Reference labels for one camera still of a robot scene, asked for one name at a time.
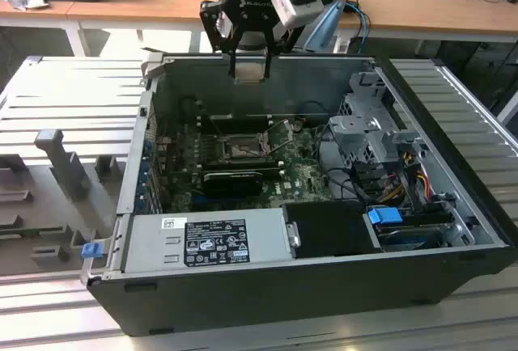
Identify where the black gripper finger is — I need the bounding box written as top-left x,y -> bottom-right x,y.
261,24 -> 305,82
199,0 -> 246,81

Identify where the silver CPU plate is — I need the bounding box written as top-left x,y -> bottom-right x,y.
236,61 -> 266,84

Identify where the metal socket cover frame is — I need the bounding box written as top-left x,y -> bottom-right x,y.
263,117 -> 299,156

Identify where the thin metal locking lever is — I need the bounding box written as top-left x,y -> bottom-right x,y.
209,116 -> 228,146
269,138 -> 299,157

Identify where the black RAM slot bank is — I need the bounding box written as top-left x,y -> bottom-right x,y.
197,113 -> 273,133
197,155 -> 285,176

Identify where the CPU socket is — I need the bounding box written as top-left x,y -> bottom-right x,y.
216,132 -> 273,163

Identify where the silver metal drive cage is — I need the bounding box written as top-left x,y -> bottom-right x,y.
326,70 -> 427,167

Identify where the green motherboard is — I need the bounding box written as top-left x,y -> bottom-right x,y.
153,118 -> 338,213

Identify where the black graphics card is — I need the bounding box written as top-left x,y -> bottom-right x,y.
201,170 -> 265,200

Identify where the silver metal shroud latch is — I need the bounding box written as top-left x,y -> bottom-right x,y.
286,222 -> 302,249

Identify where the hard disk in blue carrier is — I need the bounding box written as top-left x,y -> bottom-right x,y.
366,205 -> 455,252

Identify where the white barcode sticker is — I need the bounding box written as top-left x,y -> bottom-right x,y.
161,217 -> 189,230

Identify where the black label sticker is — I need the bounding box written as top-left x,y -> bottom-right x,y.
184,218 -> 251,268

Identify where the grey parts rack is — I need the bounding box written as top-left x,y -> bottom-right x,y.
0,128 -> 125,277

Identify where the grey power supply unit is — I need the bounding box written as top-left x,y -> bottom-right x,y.
121,208 -> 295,273

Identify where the black open PC case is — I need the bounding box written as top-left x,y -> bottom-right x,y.
79,49 -> 518,338

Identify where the blue plastic case latch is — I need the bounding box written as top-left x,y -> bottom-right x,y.
81,243 -> 103,260

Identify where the blue cable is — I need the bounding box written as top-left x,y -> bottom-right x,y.
350,2 -> 372,47

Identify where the wooden desk white frame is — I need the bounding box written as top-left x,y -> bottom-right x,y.
335,0 -> 518,44
0,0 -> 227,57

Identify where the black wire loop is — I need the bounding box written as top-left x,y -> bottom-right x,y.
317,124 -> 367,201

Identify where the yellow red wire bundle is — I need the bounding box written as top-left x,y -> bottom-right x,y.
415,167 -> 433,203

